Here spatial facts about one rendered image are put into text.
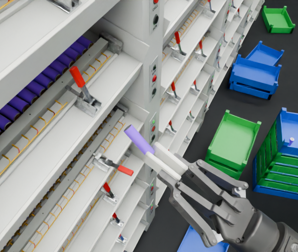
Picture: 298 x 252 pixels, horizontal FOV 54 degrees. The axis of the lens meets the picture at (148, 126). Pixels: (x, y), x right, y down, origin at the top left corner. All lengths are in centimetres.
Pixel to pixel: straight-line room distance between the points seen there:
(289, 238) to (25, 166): 41
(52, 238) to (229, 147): 120
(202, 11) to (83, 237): 85
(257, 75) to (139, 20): 172
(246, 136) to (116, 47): 123
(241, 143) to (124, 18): 123
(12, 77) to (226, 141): 143
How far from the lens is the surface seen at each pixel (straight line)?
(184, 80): 116
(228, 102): 209
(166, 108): 105
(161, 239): 156
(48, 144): 50
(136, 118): 76
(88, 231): 85
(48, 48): 37
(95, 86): 56
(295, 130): 152
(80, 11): 40
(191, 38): 103
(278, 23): 297
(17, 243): 63
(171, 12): 76
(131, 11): 57
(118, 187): 88
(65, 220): 65
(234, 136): 170
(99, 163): 68
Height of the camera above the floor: 149
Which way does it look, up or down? 52 degrees down
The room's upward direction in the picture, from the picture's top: straight up
